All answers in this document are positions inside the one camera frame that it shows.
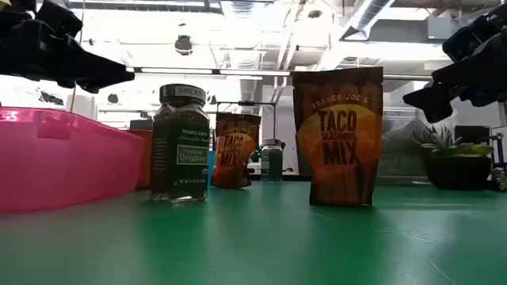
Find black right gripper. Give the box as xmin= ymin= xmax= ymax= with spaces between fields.
xmin=402 ymin=3 xmax=507 ymax=124

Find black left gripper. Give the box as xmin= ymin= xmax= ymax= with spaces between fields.
xmin=0 ymin=0 xmax=136 ymax=95

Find green-lid oregano jar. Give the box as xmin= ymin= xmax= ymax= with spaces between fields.
xmin=260 ymin=138 xmax=284 ymax=183
xmin=149 ymin=83 xmax=211 ymax=205

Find taco seasoning mix pouch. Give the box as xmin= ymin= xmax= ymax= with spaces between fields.
xmin=292 ymin=66 xmax=384 ymax=208
xmin=211 ymin=112 xmax=262 ymax=190

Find dark background monitor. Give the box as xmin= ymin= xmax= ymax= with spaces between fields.
xmin=454 ymin=125 xmax=491 ymax=146

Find blue clamp stand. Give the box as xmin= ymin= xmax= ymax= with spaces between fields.
xmin=493 ymin=132 xmax=507 ymax=167

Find potted succulent plants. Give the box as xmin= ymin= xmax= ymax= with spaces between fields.
xmin=414 ymin=124 xmax=507 ymax=192

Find clear plastic storage box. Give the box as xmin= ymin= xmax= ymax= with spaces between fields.
xmin=378 ymin=114 xmax=436 ymax=185

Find pink plastic bin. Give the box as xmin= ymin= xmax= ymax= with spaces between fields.
xmin=0 ymin=106 xmax=147 ymax=214

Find long ceiling light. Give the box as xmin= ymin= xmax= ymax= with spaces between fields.
xmin=125 ymin=66 xmax=292 ymax=78

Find orange plastic bin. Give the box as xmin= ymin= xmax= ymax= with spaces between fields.
xmin=127 ymin=128 xmax=154 ymax=191

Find round ceiling device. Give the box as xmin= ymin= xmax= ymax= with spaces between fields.
xmin=174 ymin=34 xmax=194 ymax=56

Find blue plastic bin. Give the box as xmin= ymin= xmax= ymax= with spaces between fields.
xmin=208 ymin=150 xmax=217 ymax=187

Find green table mat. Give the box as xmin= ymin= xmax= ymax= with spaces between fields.
xmin=0 ymin=180 xmax=507 ymax=285

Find silver ventilation duct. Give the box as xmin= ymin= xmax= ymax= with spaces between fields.
xmin=339 ymin=0 xmax=397 ymax=42

